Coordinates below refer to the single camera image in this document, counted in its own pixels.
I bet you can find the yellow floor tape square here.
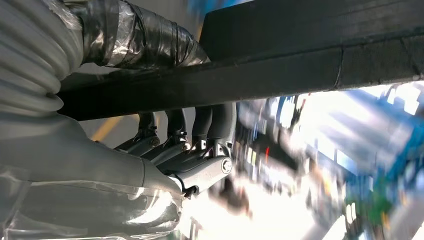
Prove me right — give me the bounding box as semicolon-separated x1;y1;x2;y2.
91;115;140;143

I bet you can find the blue steel shelf rack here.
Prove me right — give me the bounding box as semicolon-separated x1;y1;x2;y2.
187;0;256;16

